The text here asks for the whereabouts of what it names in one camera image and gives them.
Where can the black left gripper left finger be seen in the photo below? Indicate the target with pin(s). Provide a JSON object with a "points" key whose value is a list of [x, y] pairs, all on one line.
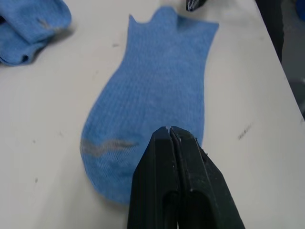
{"points": [[152, 181]]}

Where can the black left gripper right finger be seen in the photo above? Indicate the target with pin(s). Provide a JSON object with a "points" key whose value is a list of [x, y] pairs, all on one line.
{"points": [[205, 186]]}

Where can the blue ankle sock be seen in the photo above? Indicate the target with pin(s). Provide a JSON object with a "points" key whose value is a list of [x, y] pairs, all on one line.
{"points": [[26, 28], [152, 83]]}

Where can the black sock with white print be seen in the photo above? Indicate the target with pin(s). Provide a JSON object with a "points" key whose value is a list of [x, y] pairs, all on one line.
{"points": [[195, 4]]}

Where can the blue round object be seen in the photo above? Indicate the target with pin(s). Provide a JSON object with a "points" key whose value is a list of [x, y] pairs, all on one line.
{"points": [[300, 9]]}

